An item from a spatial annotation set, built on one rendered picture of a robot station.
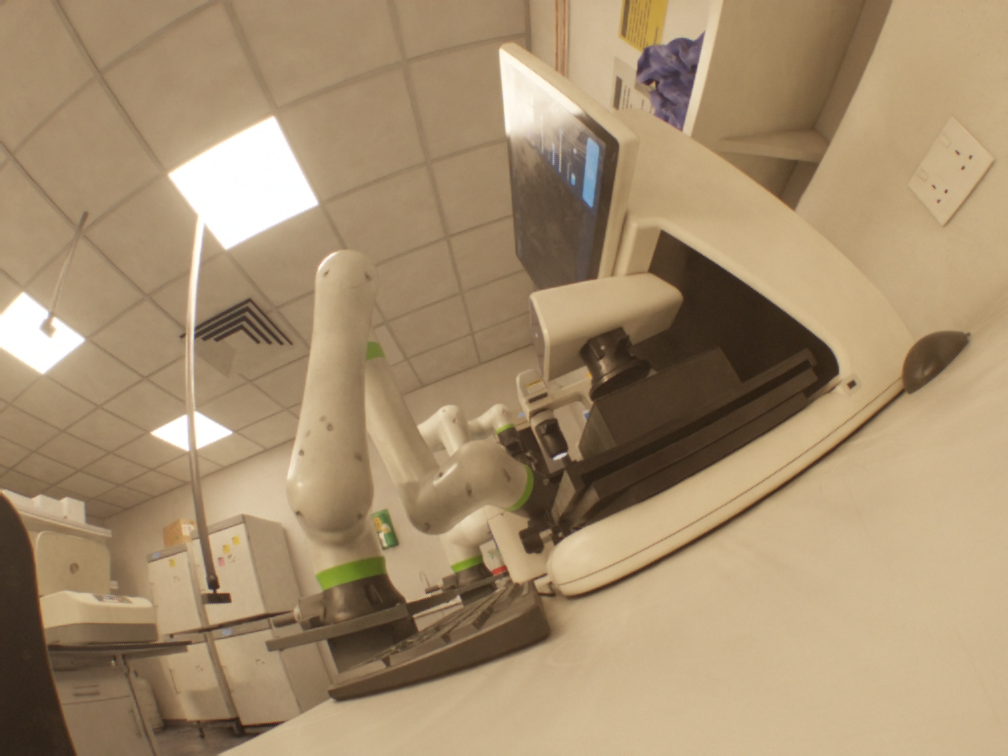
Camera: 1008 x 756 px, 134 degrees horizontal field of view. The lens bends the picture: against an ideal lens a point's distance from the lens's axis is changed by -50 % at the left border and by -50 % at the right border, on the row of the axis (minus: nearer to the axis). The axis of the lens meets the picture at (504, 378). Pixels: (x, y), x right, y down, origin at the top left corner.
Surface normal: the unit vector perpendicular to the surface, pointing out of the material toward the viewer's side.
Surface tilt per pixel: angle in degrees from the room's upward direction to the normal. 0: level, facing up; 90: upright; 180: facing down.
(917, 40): 90
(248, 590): 90
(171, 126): 180
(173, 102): 180
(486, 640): 90
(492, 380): 90
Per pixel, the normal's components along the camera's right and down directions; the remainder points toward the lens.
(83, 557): 0.99, -0.14
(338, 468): 0.53, -0.61
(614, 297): -0.03, -0.57
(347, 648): -0.14, -0.38
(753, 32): 0.37, 0.84
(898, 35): -0.93, 0.37
